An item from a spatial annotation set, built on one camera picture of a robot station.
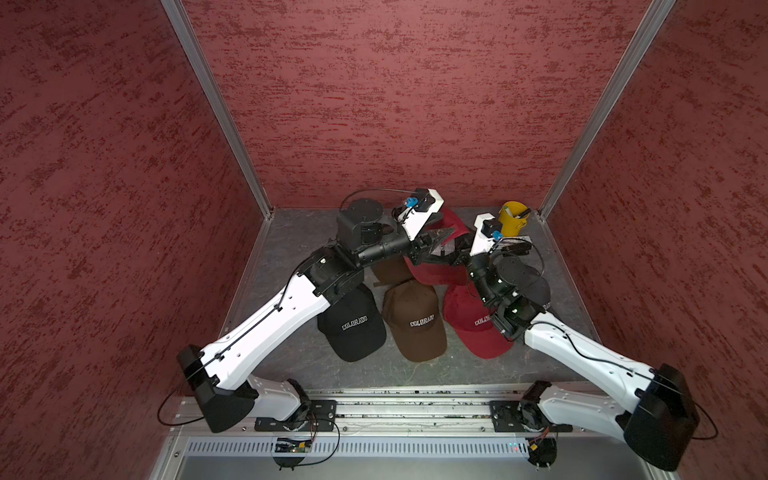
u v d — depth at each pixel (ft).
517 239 3.63
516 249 3.56
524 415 2.14
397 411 2.50
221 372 1.26
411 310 2.84
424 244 1.65
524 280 1.69
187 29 2.41
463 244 2.08
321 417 2.43
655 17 2.34
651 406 1.28
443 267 2.47
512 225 3.54
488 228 1.83
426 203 1.49
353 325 2.73
